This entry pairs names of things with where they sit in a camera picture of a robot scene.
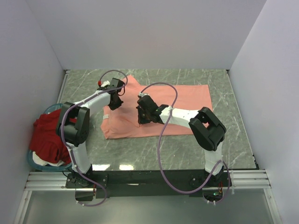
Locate salmon pink t shirt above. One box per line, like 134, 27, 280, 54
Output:
100, 75, 213, 140

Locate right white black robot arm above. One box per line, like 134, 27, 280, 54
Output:
137, 93, 227, 186

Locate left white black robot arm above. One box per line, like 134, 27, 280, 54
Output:
56, 78, 126, 188

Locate black base crossbar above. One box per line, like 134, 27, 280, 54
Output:
65, 169, 234, 203

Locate red t shirt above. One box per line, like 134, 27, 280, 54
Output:
29, 109, 71, 165

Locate white t shirt in basket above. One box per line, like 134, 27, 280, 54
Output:
32, 151, 65, 167

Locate teal plastic laundry basket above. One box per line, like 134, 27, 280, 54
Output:
27, 104, 71, 172

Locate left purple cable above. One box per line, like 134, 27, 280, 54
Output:
59, 69, 128, 185

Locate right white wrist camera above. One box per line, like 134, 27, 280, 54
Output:
138, 92, 149, 98

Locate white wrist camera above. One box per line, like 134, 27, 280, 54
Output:
138, 92, 149, 98
98, 80, 110, 88

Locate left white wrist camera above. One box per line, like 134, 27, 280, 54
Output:
98, 80, 110, 88

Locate aluminium frame rail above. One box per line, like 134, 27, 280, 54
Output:
23, 171, 71, 191

